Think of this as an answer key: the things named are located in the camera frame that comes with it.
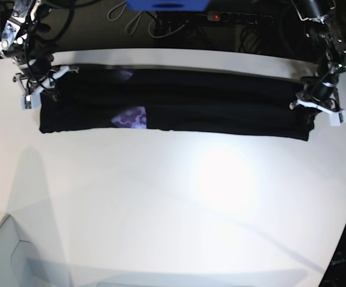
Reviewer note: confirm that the black t-shirt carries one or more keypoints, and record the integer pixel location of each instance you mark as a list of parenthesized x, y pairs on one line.
[(176, 100)]

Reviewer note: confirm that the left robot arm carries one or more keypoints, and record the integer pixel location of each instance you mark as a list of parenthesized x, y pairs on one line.
[(323, 30)]

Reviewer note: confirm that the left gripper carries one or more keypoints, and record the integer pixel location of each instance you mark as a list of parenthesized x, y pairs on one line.
[(319, 93)]

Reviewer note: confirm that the black power strip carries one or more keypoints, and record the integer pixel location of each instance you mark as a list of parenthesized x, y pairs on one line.
[(239, 18)]

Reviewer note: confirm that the grey bin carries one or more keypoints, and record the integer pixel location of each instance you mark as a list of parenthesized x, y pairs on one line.
[(21, 263)]

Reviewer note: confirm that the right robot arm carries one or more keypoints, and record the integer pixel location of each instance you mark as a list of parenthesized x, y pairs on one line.
[(32, 54)]

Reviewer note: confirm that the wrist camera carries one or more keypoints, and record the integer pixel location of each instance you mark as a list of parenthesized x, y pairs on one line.
[(31, 101), (337, 118)]

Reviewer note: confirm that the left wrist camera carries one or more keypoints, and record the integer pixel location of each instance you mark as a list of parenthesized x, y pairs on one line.
[(337, 118)]

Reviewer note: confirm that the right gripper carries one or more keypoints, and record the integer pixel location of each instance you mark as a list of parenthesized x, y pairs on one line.
[(30, 84)]

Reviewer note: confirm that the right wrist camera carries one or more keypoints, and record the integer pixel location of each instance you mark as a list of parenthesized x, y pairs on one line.
[(31, 101)]

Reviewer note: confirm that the blue box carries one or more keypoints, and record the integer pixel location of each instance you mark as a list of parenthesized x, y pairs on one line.
[(167, 5)]

